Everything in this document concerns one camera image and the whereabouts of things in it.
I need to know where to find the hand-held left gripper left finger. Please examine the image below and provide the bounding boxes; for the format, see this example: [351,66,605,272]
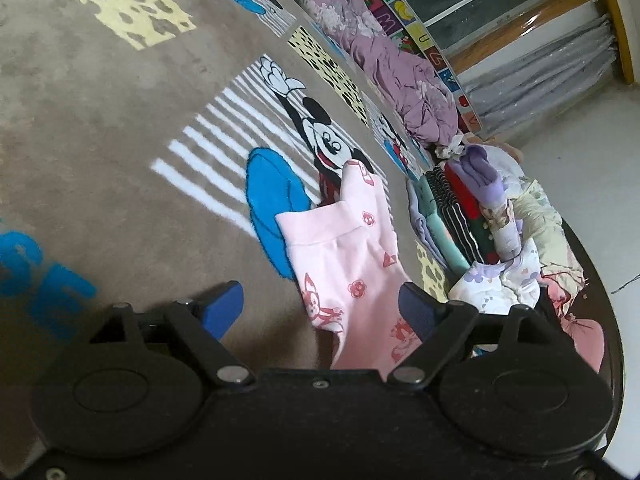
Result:
[87,281,254,389]

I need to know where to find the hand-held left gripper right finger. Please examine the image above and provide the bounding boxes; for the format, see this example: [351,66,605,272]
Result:
[387,282,573,391]

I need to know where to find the pink printed pants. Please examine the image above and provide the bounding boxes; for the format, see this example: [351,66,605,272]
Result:
[274,159,426,376]

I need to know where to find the stack of folded clothes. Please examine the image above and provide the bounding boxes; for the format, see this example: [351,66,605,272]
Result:
[492,147,586,321]

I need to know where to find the teal folded garment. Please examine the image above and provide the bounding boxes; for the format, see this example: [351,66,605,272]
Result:
[417,175,471,271]

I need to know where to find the white floral blanket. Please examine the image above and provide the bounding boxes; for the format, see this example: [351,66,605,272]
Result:
[447,237,543,316]

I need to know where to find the lavender folded garment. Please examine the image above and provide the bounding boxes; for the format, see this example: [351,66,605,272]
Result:
[406,177,451,271]

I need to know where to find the dark green folded garment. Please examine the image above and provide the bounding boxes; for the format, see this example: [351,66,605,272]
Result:
[470,205,501,266]

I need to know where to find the black striped folded garment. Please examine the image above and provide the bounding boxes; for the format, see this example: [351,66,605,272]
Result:
[425,165,486,266]

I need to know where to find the white lilac print garment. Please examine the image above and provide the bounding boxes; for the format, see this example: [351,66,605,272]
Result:
[489,199,524,262]

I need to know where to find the red folded garment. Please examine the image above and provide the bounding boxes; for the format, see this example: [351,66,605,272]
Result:
[445,162,483,221]

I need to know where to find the purple fleece garment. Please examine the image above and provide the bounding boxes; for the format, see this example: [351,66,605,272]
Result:
[457,144,508,211]

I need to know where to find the pink cloth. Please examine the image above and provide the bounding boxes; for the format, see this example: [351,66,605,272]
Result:
[545,280,606,373]

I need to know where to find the dark wooden bed board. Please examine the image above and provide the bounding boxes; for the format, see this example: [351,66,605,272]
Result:
[560,215,626,461]

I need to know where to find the cartoon mouse printed blanket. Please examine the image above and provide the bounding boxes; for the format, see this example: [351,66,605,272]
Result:
[0,0,451,386]

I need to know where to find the purple floral quilt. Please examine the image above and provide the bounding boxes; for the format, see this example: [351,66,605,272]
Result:
[245,0,460,148]

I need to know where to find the grey curtain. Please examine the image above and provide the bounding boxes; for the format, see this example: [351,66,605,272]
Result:
[457,12,621,141]

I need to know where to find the alphabet print headboard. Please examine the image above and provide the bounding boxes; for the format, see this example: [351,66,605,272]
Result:
[340,0,483,133]

